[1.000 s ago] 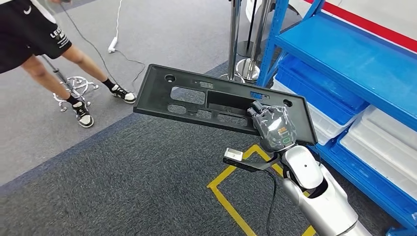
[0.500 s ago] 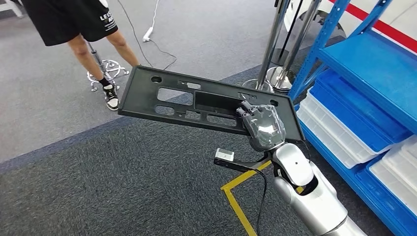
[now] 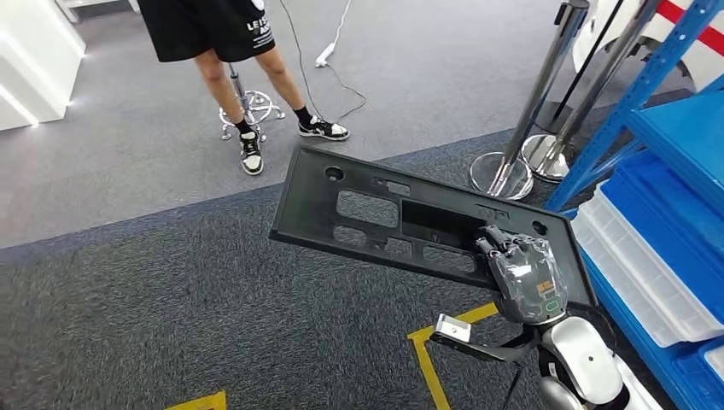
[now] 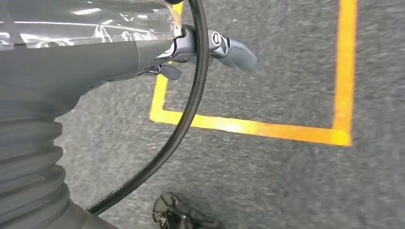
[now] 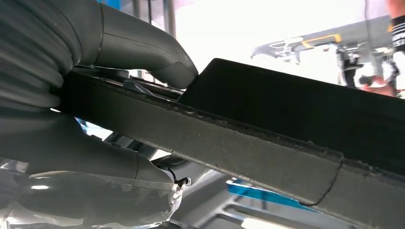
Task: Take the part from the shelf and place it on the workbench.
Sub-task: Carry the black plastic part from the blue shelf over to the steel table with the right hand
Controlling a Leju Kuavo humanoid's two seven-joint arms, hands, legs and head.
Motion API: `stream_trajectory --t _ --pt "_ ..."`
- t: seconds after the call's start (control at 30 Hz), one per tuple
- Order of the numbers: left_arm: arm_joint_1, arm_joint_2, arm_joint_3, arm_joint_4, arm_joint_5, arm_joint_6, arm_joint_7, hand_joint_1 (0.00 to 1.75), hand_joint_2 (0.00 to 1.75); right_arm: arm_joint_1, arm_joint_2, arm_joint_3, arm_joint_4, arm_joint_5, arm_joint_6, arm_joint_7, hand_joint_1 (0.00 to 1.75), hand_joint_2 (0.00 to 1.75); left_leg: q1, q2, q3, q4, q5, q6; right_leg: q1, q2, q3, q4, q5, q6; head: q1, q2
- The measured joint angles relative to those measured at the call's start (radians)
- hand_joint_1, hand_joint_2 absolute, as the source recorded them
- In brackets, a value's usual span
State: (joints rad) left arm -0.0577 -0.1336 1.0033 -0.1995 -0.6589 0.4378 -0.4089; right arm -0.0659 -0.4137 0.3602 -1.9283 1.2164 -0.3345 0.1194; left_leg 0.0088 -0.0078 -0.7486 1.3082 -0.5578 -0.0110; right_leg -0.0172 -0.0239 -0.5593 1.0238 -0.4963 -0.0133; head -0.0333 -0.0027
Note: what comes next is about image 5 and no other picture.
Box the person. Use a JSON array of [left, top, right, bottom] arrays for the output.
[[381, 0, 405, 97]]

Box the blue metal rack frame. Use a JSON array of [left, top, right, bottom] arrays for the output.
[[225, 179, 319, 213]]

